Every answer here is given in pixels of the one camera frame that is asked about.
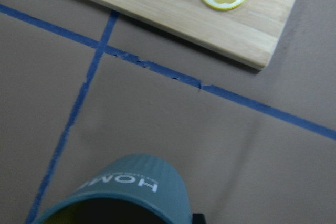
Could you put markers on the crossing blue tape strip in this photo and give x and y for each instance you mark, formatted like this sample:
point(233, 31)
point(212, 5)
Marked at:
point(45, 182)

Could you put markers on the long blue tape strip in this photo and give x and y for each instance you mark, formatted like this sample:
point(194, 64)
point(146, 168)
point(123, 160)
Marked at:
point(172, 74)

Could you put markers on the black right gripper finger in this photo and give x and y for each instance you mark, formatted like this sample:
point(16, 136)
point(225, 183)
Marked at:
point(198, 218)

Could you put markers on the teal ceramic mug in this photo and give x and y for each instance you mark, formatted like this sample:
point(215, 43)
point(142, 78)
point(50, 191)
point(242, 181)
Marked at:
point(137, 188)

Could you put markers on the bamboo cutting board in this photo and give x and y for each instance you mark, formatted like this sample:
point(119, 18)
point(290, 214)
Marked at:
point(248, 33)

